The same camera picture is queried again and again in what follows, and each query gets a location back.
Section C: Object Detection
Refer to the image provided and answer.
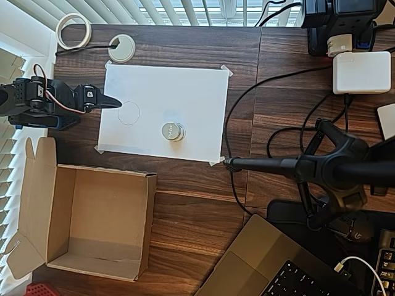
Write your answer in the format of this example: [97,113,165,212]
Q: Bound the open cardboard box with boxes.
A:
[6,137,158,283]

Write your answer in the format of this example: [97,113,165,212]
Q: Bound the round white desk grommet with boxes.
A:
[107,34,136,64]

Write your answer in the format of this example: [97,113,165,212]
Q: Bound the white paper sheet with circles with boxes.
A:
[98,63,230,163]

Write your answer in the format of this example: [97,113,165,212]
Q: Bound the masking tape roll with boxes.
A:
[56,14,93,51]

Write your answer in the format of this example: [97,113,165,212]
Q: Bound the cream vertical window blinds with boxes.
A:
[0,46,28,278]
[17,0,305,28]

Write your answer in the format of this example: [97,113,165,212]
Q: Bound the grey laptop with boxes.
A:
[193,214,365,296]

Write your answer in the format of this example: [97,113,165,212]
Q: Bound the black mouse pad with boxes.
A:
[267,199,395,278]

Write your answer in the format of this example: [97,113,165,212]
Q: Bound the black tripod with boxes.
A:
[222,118,395,232]

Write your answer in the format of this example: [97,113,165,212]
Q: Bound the small white plug adapter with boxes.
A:
[326,33,353,58]

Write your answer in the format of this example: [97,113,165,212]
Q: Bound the black power strip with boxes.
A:
[301,0,388,58]

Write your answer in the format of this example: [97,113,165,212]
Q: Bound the white square power adapter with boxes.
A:
[332,51,392,95]

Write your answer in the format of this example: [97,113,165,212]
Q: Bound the blue plug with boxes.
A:
[353,29,376,52]

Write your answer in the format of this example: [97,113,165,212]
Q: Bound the silver flat device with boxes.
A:
[376,103,395,141]

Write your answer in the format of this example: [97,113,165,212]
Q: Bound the black computer mouse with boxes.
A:
[347,212,379,243]

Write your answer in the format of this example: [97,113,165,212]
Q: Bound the black keyboard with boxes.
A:
[375,228,395,296]

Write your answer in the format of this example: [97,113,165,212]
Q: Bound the thin black cable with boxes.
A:
[54,43,120,57]

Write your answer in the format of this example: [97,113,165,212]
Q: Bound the long black cable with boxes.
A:
[222,65,334,216]

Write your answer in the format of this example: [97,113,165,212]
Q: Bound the black power cable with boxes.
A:
[255,0,304,28]

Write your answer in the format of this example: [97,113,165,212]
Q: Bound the looped black adapter cable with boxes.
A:
[267,92,353,160]

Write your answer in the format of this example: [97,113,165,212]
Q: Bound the white charging cable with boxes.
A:
[336,255,388,296]

